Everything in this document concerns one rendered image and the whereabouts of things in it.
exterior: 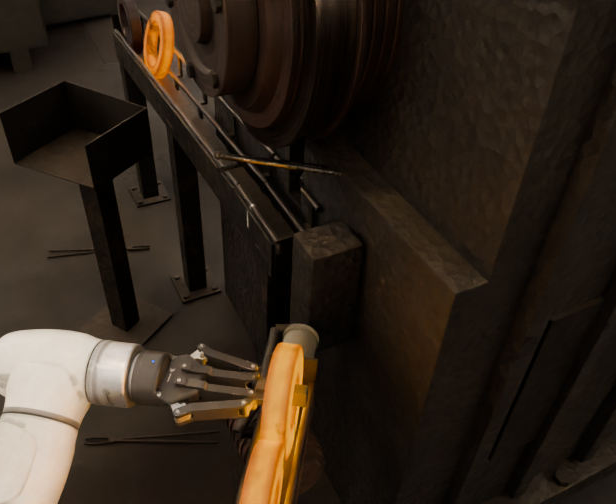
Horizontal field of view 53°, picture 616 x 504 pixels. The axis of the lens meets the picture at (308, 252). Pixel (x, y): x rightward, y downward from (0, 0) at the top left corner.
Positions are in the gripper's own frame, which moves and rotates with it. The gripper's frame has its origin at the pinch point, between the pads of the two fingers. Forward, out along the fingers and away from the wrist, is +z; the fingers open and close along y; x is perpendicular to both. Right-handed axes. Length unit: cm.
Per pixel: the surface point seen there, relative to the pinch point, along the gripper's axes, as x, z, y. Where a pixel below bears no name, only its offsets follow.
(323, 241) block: 6.1, 2.4, -25.9
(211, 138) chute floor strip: -8, -32, -80
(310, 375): -5.3, 2.8, -7.7
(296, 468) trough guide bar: -5.1, 3.2, 7.9
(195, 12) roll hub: 38, -18, -36
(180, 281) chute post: -70, -52, -91
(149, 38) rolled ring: -1, -62, -121
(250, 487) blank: 5.9, -0.3, 17.2
